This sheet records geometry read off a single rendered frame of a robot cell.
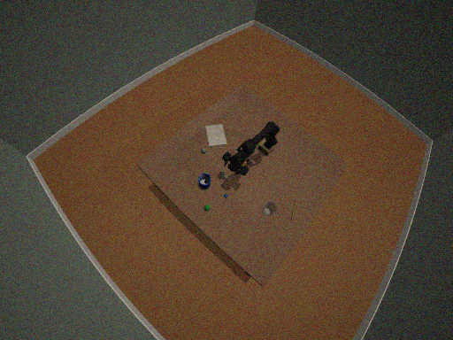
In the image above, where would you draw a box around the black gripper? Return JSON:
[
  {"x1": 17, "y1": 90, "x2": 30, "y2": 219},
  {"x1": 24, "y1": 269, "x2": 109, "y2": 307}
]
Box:
[{"x1": 222, "y1": 151, "x2": 249, "y2": 176}]

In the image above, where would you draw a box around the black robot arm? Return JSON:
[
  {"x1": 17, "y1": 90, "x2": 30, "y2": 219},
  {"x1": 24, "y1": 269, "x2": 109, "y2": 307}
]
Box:
[{"x1": 228, "y1": 121, "x2": 280, "y2": 173}]

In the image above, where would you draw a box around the blue cup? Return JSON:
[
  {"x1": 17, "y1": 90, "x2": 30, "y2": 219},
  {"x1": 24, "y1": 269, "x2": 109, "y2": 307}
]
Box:
[{"x1": 198, "y1": 174, "x2": 211, "y2": 189}]

